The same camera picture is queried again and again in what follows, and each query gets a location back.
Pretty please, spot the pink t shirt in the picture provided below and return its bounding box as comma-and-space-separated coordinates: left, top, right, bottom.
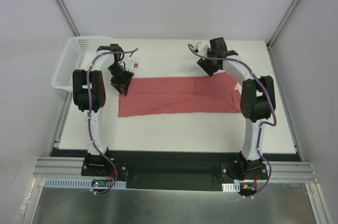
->
118, 72, 241, 117

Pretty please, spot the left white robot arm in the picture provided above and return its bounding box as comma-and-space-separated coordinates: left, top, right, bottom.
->
72, 43, 138, 181

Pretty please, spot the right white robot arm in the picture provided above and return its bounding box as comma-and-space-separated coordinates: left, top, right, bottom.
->
188, 38, 277, 181

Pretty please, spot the white plastic basket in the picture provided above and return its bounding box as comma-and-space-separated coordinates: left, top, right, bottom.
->
51, 36, 113, 92

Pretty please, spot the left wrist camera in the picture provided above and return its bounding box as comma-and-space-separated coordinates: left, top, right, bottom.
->
125, 58, 139, 71

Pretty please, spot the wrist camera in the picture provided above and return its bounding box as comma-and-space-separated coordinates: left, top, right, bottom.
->
193, 42, 210, 57
125, 58, 139, 71

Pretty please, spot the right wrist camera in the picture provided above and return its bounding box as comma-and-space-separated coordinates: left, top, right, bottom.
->
193, 42, 210, 57

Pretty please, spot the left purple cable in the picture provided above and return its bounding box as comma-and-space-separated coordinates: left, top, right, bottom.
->
86, 48, 139, 195

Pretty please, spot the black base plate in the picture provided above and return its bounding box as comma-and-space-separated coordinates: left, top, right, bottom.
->
80, 150, 269, 190

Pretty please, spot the right white cable duct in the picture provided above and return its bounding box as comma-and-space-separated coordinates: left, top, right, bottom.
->
222, 182, 240, 193

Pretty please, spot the white cable duct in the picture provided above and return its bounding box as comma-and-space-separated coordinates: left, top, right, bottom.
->
222, 182, 240, 193
44, 178, 127, 190

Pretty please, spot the left white cable duct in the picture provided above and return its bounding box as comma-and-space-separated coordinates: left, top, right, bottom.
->
44, 178, 127, 190

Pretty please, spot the aluminium rail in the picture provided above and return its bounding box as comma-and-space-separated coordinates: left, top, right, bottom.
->
33, 157, 319, 183

